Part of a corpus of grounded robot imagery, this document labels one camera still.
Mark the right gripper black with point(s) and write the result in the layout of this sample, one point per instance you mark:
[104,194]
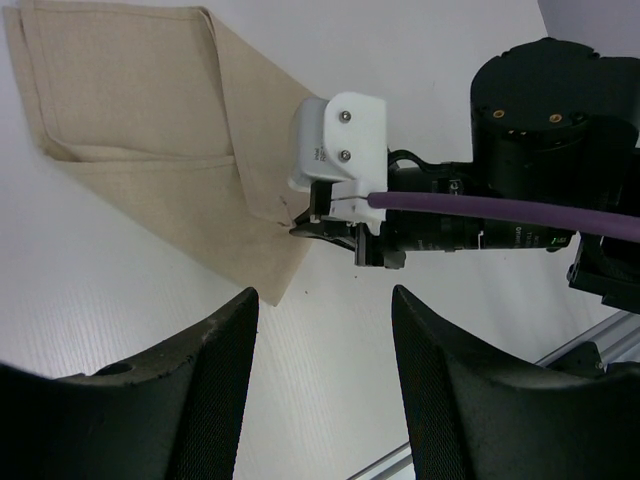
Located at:
[406,231]

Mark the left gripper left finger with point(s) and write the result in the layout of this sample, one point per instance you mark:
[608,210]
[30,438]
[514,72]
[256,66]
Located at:
[173,411]

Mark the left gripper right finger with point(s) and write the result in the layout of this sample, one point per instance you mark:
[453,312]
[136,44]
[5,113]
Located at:
[474,411]

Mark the beige cloth napkin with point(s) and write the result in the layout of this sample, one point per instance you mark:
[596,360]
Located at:
[173,119]

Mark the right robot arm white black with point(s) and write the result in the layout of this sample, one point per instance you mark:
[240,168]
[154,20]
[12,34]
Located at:
[555,159]

